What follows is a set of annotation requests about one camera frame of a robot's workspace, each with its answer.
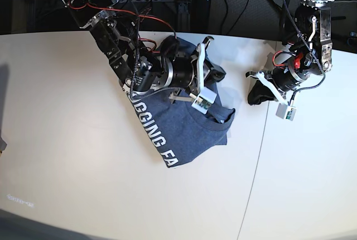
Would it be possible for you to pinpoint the white label sticker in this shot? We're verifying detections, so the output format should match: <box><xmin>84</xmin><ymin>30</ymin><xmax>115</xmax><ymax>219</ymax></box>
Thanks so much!
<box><xmin>7</xmin><ymin>194</ymin><xmax>34</xmax><ymax>208</ymax></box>

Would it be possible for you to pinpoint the aluminium frame post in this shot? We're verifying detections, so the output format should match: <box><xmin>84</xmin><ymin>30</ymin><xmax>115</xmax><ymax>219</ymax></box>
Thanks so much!
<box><xmin>175</xmin><ymin>0</ymin><xmax>191</xmax><ymax>32</ymax></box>

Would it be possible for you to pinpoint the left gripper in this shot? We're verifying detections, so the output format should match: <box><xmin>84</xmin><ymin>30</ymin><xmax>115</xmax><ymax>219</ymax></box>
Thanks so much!
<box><xmin>245</xmin><ymin>70</ymin><xmax>294</xmax><ymax>106</ymax></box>

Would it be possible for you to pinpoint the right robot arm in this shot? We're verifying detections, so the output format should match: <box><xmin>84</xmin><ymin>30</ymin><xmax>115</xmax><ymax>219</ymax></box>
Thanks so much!
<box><xmin>34</xmin><ymin>0</ymin><xmax>226</xmax><ymax>111</ymax></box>

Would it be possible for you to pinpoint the blue heathered T-shirt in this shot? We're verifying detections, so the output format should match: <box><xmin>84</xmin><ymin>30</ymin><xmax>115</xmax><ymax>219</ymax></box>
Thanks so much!
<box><xmin>110</xmin><ymin>36</ymin><xmax>235</xmax><ymax>167</ymax></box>

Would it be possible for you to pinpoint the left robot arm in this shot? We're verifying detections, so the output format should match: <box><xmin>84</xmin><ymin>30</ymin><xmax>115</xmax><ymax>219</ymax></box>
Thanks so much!
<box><xmin>246</xmin><ymin>0</ymin><xmax>334</xmax><ymax>106</ymax></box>

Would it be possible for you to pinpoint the grey object at table edge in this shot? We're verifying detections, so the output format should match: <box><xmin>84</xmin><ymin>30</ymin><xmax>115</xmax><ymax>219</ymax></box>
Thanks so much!
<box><xmin>0</xmin><ymin>137</ymin><xmax>7</xmax><ymax>155</ymax></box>

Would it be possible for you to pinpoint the black power adapter brick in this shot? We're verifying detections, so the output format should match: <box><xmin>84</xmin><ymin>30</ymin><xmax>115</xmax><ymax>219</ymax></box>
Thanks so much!
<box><xmin>190</xmin><ymin>0</ymin><xmax>211</xmax><ymax>33</ymax></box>

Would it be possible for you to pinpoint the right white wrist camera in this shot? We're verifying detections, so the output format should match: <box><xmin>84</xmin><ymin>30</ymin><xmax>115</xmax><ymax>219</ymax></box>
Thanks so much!
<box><xmin>191</xmin><ymin>87</ymin><xmax>217</xmax><ymax>114</ymax></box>

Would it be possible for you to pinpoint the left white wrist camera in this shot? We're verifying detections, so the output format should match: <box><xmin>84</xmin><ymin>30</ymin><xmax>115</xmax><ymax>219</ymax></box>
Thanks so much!
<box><xmin>276</xmin><ymin>104</ymin><xmax>296</xmax><ymax>121</ymax></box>

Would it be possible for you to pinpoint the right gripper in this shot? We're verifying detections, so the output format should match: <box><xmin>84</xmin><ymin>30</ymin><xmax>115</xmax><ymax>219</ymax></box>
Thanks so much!
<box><xmin>169</xmin><ymin>36</ymin><xmax>226</xmax><ymax>103</ymax></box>

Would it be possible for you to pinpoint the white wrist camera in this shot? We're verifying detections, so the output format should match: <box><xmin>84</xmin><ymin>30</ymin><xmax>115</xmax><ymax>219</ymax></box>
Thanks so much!
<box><xmin>276</xmin><ymin>104</ymin><xmax>296</xmax><ymax>121</ymax></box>
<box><xmin>191</xmin><ymin>87</ymin><xmax>217</xmax><ymax>114</ymax></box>

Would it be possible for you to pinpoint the black tripod stand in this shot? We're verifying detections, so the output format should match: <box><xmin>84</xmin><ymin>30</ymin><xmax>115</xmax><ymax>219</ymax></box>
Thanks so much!
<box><xmin>245</xmin><ymin>0</ymin><xmax>357</xmax><ymax>42</ymax></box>

